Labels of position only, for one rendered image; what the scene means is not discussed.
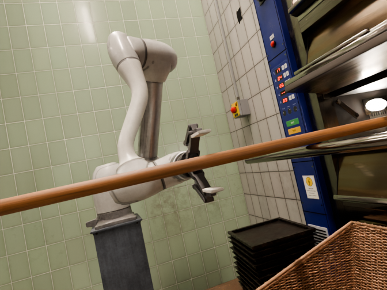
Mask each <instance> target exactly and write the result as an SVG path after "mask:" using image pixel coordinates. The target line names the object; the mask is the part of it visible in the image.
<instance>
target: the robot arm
mask: <svg viewBox="0 0 387 290"><path fill-rule="evenodd" d="M107 50H108V55H109V57H110V60H111V62H112V64H113V66H114V68H115V69H116V70H117V72H118V73H119V75H120V76H121V77H122V78H123V80H124V81H125V83H126V84H127V85H128V87H129V88H130V90H131V94H132V97H131V102H130V106H129V109H128V112H127V115H126V118H125V120H124V123H123V126H122V130H121V133H120V136H119V140H118V144H117V153H118V158H119V163H116V162H112V163H108V164H105V165H101V166H98V167H96V169H95V171H94V173H93V177H92V179H97V178H102V177H107V176H110V175H115V174H120V173H125V172H129V171H134V170H139V169H144V168H147V167H153V166H158V165H163V164H166V163H171V162H176V161H181V160H185V159H190V158H194V157H199V156H200V150H199V141H200V137H201V136H204V135H206V134H208V133H210V132H211V129H205V130H202V128H198V123H195V124H189V125H188V127H187V133H186V136H185V141H183V145H184V146H187V151H178V152H174V153H172V154H168V155H166V156H164V157H162V158H160V157H159V156H158V155H157V154H158V140H159V132H160V117H161V102H162V88H163V82H165V81H166V79H167V77H168V75H169V73H170V72H172V71H173V70H174V69H175V68H176V65H177V54H176V51H175V50H174V49H173V48H172V47H170V46H169V45H167V44H165V43H163V42H160V41H156V40H151V39H140V38H136V37H132V36H127V35H126V34H125V33H123V32H120V31H116V32H112V33H111V34H110V35H109V36H108V42H107ZM138 129H139V133H138V154H137V155H136V153H135V151H134V141H135V137H136V135H137V132H138ZM191 178H192V179H193V180H194V184H193V185H192V188H193V189H194V190H196V192H197V193H198V195H199V196H200V198H201V199H202V200H203V202H204V203H209V202H212V201H214V198H213V196H216V192H221V191H224V188H223V187H214V186H212V187H211V186H210V184H209V183H208V181H207V180H206V178H205V176H204V171H203V169H202V170H197V171H192V172H189V173H185V174H180V175H175V176H172V177H167V178H163V179H160V180H155V181H150V182H145V183H142V184H137V185H133V186H128V187H125V188H120V189H115V190H110V191H107V192H103V193H98V194H93V200H94V206H95V208H96V212H97V217H96V218H95V219H93V220H90V221H88V222H86V228H87V227H95V230H99V229H101V228H105V227H109V226H113V225H116V224H120V223H124V222H128V221H132V220H136V219H137V215H134V212H132V209H131V206H130V204H132V203H136V202H139V201H142V200H145V199H148V198H149V197H151V196H153V195H155V194H157V193H158V192H160V191H162V190H164V189H167V188H170V187H172V186H175V185H178V184H181V183H183V182H184V181H187V180H190V179H191Z"/></svg>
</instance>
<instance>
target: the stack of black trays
mask: <svg viewBox="0 0 387 290"><path fill-rule="evenodd" d="M313 231H316V228H314V227H311V226H307V225H305V224H301V223H297V222H294V221H291V220H287V219H284V218H281V217H278V218H274V219H270V220H266V221H264V222H260V223H256V224H252V225H250V226H246V227H242V228H238V229H235V230H231V231H228V232H227V233H228V234H229V235H231V236H229V237H228V238H230V239H231V241H229V242H230V243H231V244H233V246H232V247H230V248H231V249H232V250H233V251H232V253H233V254H235V255H236V256H234V257H233V258H234V259H236V260H237V261H235V262H234V263H235V264H236V265H237V266H235V268H236V269H237V271H236V272H237V273H238V274H239V276H237V278H238V279H239V280H240V281H239V283H240V284H241V285H242V286H243V287H244V288H245V289H246V290H255V289H257V288H258V287H260V286H261V285H263V284H264V283H265V282H267V281H268V280H269V279H271V278H273V277H274V276H275V275H276V274H278V273H279V272H281V271H282V270H283V269H284V268H286V267H288V266H289V265H290V264H292V263H293V262H294V261H295V260H297V259H299V258H300V257H301V256H303V255H304V254H306V253H307V252H308V251H310V250H311V249H312V248H314V247H315V246H317V245H316V244H314V242H318V241H317V240H315V239H314V235H317V234H316V233H313Z"/></svg>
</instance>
